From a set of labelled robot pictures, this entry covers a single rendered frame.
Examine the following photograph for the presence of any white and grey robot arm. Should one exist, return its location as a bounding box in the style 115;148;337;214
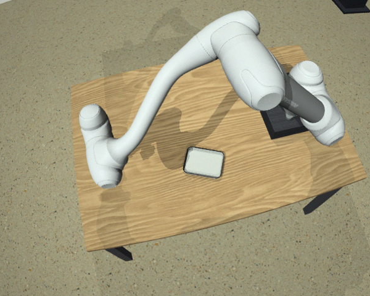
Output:
79;10;345;189

